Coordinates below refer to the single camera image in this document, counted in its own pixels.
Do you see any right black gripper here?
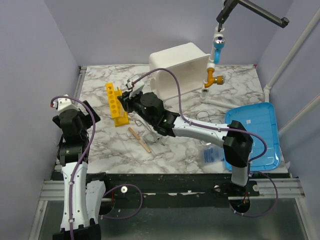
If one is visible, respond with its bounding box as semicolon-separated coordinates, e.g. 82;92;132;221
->
117;89;154;127

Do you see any yellow test tube rack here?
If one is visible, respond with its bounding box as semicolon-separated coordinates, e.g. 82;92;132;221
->
106;83;130;128

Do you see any round watch glass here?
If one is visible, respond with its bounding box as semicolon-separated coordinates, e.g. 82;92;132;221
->
144;132;158;143

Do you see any white plastic tub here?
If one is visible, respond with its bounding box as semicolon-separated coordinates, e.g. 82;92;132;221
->
149;42;210;101

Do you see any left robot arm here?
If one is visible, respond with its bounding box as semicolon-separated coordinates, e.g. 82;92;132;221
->
50;95;111;240

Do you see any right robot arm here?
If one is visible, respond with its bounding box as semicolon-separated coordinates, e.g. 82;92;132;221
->
117;91;253;196

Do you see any wooden stick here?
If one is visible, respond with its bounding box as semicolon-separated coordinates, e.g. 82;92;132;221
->
128;127;152;153

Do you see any glass stirring rod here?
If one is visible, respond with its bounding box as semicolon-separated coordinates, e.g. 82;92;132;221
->
143;137;156;157

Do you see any clear glass flask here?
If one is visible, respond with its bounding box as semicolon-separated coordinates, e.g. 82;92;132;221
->
199;140;212;146

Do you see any bag of blue pipettes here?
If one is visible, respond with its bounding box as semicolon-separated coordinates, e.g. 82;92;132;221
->
198;145;225;166

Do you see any faucet pipe assembly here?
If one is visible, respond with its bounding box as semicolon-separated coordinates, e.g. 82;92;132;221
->
200;25;239;109

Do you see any blue plastic tray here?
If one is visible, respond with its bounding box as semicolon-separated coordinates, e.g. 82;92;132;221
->
225;102;281;172

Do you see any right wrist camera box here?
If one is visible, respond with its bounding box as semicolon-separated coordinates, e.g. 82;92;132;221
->
125;74;145;99

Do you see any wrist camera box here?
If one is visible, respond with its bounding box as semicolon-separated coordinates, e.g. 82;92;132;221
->
125;74;145;99
50;94;78;115

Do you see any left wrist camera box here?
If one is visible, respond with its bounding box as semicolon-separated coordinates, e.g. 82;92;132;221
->
50;94;78;115

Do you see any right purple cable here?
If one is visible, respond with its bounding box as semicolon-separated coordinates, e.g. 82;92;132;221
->
127;68;279;218

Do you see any thin black wire loop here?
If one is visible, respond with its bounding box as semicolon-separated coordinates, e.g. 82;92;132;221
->
195;110;225;125

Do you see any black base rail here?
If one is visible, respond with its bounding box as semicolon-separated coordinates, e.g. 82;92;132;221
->
49;172;291;208

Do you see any black overhead camera arm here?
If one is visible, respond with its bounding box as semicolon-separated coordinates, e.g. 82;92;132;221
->
216;0;290;32

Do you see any white wall pipe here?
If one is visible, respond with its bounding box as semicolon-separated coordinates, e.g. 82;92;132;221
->
263;8;320;136

